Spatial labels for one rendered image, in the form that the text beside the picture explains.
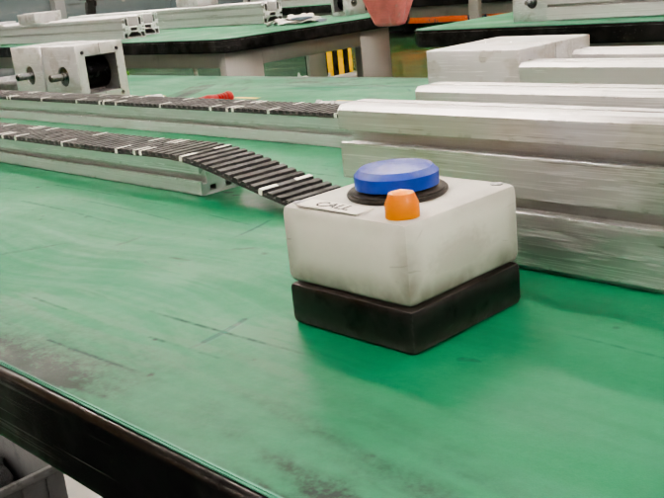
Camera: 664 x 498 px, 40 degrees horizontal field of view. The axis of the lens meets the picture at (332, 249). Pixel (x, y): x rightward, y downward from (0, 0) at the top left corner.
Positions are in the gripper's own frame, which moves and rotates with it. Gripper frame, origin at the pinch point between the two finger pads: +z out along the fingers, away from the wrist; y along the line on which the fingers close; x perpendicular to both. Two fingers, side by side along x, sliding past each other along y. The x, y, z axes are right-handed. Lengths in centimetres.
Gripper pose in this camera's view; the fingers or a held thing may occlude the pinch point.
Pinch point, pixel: (388, 6)
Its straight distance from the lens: 42.4
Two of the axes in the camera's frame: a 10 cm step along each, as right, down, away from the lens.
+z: 1.1, 9.5, 2.9
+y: 7.3, -2.7, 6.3
